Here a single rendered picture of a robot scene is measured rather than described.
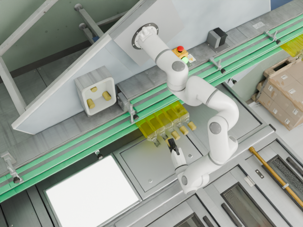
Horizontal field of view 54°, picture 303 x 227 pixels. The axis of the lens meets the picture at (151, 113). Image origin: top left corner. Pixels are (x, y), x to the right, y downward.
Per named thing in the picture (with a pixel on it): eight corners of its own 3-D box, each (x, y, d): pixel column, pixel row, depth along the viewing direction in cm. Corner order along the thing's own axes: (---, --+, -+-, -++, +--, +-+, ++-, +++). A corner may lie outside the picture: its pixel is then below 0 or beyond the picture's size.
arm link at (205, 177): (199, 183, 140) (213, 181, 146) (190, 163, 146) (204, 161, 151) (181, 197, 150) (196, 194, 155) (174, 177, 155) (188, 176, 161)
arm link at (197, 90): (220, 84, 127) (213, 104, 142) (176, 55, 135) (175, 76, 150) (206, 99, 124) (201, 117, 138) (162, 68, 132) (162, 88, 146)
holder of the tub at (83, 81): (83, 110, 170) (89, 120, 167) (73, 79, 147) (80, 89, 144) (109, 97, 175) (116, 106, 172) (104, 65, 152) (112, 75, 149)
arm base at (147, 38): (128, 35, 139) (146, 57, 132) (149, 17, 138) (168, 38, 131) (140, 50, 153) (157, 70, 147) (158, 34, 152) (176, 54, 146)
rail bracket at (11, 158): (5, 156, 155) (20, 192, 145) (-9, 141, 141) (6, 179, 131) (14, 152, 157) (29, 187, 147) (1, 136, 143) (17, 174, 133)
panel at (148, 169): (43, 192, 165) (69, 248, 150) (42, 190, 162) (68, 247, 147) (176, 118, 193) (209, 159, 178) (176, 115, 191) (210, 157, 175)
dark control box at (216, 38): (205, 40, 189) (214, 48, 186) (208, 31, 183) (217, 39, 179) (216, 36, 192) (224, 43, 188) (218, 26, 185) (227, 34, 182)
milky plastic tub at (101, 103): (81, 105, 165) (88, 116, 161) (73, 79, 147) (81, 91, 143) (109, 92, 171) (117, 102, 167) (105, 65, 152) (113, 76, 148)
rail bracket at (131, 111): (123, 114, 171) (135, 130, 166) (121, 97, 157) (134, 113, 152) (128, 111, 172) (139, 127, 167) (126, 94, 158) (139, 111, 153)
